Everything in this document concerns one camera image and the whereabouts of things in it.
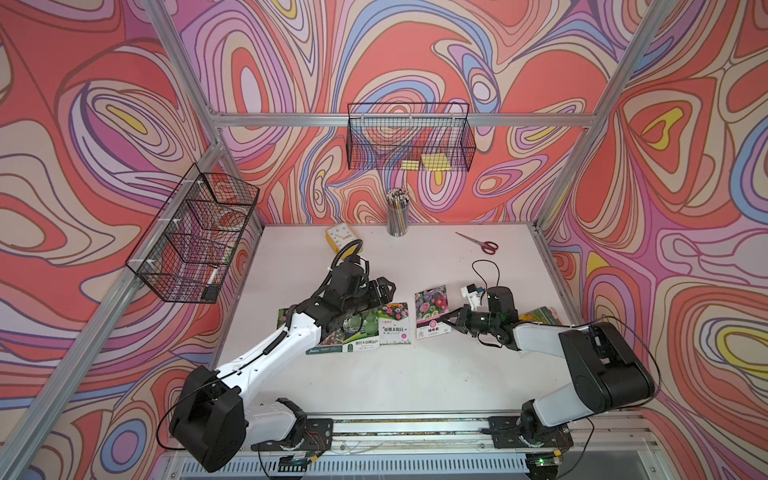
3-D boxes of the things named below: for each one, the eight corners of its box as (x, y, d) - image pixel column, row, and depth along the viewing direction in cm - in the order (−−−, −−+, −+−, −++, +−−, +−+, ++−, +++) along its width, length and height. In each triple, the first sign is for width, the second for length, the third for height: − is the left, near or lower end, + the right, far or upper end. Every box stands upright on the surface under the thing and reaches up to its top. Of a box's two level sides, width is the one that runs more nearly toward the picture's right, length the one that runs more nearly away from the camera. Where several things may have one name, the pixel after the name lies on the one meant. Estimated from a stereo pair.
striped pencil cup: (386, 238, 119) (386, 200, 104) (386, 226, 124) (386, 188, 109) (407, 238, 119) (409, 200, 104) (406, 226, 124) (409, 188, 109)
